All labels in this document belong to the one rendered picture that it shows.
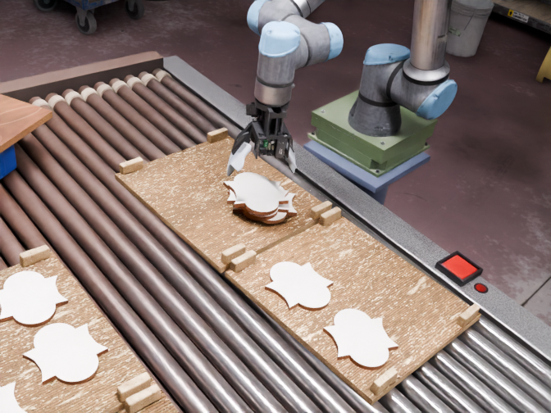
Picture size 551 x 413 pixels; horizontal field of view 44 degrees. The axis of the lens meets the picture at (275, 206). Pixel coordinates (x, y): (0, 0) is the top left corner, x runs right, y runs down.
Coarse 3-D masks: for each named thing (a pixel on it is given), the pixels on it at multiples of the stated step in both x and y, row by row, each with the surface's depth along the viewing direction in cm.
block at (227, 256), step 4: (240, 244) 145; (228, 248) 144; (232, 248) 144; (236, 248) 144; (240, 248) 144; (244, 248) 145; (224, 252) 142; (228, 252) 143; (232, 252) 143; (236, 252) 144; (240, 252) 145; (244, 252) 146; (224, 256) 142; (228, 256) 142; (232, 256) 143; (236, 256) 145; (224, 260) 143; (228, 260) 143; (224, 264) 143
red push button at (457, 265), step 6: (456, 258) 155; (444, 264) 153; (450, 264) 153; (456, 264) 154; (462, 264) 154; (468, 264) 154; (456, 270) 152; (462, 270) 152; (468, 270) 152; (474, 270) 152; (462, 276) 150
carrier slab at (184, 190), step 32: (160, 160) 172; (192, 160) 173; (224, 160) 175; (256, 160) 177; (160, 192) 161; (192, 192) 162; (224, 192) 164; (192, 224) 153; (224, 224) 154; (256, 224) 156; (288, 224) 157
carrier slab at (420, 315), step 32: (352, 224) 160; (288, 256) 148; (320, 256) 149; (352, 256) 150; (384, 256) 152; (256, 288) 139; (352, 288) 142; (384, 288) 143; (416, 288) 144; (288, 320) 133; (320, 320) 134; (384, 320) 136; (416, 320) 137; (448, 320) 138; (320, 352) 127; (416, 352) 130; (352, 384) 123
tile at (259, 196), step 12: (240, 180) 159; (252, 180) 159; (264, 180) 160; (240, 192) 155; (252, 192) 156; (264, 192) 156; (276, 192) 157; (240, 204) 152; (252, 204) 152; (264, 204) 153; (276, 204) 153
